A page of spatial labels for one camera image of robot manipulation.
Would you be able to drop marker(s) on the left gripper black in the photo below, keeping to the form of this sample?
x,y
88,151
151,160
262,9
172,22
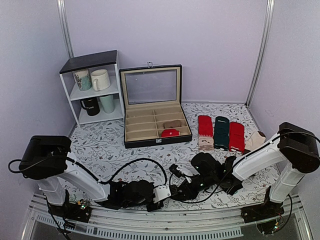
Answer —
x,y
160,205

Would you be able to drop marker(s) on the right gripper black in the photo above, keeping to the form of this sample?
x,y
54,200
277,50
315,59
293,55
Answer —
x,y
187,190

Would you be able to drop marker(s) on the black sock white stripes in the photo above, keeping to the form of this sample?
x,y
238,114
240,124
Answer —
x,y
183,193

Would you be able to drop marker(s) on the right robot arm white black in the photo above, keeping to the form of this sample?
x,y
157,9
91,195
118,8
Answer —
x,y
293,144

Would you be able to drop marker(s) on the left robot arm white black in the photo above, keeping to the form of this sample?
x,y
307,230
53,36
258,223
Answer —
x,y
49,158

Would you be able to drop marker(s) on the rolled red sock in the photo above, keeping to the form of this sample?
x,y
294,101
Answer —
x,y
170,132

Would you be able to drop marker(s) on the rolled brown sock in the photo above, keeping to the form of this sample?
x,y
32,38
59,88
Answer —
x,y
172,124

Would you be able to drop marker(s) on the red santa sock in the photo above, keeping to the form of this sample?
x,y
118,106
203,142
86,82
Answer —
x,y
205,133

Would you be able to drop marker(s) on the dark green sock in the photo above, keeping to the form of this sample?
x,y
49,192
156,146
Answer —
x,y
221,133

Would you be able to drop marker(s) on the black striped sock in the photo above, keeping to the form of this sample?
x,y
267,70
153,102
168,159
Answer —
x,y
230,183

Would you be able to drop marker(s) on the red white sock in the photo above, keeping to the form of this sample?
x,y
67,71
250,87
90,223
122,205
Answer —
x,y
236,137

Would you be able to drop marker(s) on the black compartment box open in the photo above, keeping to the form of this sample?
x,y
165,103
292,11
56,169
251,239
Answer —
x,y
152,96

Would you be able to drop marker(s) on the cream brown sock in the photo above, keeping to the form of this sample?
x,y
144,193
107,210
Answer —
x,y
255,141

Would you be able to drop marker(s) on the mint green mug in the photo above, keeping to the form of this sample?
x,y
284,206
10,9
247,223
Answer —
x,y
107,102

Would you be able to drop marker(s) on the black mug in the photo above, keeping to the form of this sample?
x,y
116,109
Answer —
x,y
91,106

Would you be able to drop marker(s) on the cream white mug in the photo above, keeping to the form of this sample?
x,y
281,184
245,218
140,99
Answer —
x,y
100,80

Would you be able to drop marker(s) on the white shelf black top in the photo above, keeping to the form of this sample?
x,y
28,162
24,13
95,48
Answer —
x,y
102,60

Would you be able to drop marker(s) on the floral teal mug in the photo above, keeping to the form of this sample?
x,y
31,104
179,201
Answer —
x,y
83,79

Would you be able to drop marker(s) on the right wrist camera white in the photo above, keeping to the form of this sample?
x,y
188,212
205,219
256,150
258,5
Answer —
x,y
186,171

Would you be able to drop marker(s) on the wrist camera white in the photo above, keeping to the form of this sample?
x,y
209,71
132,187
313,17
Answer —
x,y
186,171
161,192

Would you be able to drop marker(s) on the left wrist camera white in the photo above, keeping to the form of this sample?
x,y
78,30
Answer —
x,y
161,192

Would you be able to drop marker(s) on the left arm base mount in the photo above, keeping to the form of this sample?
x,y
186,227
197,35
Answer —
x,y
79,211

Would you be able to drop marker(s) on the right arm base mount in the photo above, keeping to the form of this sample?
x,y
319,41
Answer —
x,y
264,211

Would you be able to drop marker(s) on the aluminium front rail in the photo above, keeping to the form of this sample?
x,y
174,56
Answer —
x,y
191,224

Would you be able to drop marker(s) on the right corner metal post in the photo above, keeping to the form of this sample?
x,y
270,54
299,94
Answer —
x,y
262,49

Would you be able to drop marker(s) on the corner metal post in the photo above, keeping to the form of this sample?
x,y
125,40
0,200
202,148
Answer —
x,y
65,28
262,49

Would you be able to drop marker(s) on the left corner metal post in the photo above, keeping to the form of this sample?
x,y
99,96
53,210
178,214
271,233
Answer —
x,y
65,28

